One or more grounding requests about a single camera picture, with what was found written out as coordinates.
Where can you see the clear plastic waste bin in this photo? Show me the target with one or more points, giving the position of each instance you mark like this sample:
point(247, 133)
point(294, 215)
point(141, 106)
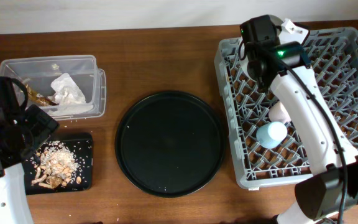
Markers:
point(40, 72)

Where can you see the pink plastic cup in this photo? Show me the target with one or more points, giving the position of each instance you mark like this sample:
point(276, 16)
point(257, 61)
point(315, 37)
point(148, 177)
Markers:
point(278, 113)

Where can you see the gold snack wrapper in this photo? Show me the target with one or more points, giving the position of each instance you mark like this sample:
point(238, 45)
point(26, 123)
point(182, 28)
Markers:
point(38, 98)

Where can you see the white napkin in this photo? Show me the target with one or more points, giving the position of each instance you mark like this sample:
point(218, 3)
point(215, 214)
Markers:
point(68, 96)

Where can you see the light blue plastic cup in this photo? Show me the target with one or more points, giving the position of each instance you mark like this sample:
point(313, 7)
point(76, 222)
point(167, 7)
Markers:
point(271, 135)

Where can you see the black rectangular tray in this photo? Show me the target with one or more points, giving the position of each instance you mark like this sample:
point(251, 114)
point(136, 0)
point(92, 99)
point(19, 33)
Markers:
point(82, 146)

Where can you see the food scraps and rice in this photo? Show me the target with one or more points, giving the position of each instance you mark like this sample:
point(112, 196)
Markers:
point(55, 166)

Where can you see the grey plate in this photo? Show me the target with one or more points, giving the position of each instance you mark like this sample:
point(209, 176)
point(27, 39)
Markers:
point(242, 67)

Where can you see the grey dishwasher rack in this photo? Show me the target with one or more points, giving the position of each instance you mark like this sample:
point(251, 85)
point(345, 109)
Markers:
point(334, 58)

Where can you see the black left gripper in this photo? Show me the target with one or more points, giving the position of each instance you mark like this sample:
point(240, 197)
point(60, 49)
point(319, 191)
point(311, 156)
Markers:
point(42, 124)

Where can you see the round black tray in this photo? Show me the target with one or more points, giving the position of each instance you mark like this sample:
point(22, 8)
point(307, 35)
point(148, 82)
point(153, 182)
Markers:
point(170, 144)

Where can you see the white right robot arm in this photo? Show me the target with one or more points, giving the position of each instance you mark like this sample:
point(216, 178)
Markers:
point(277, 61)

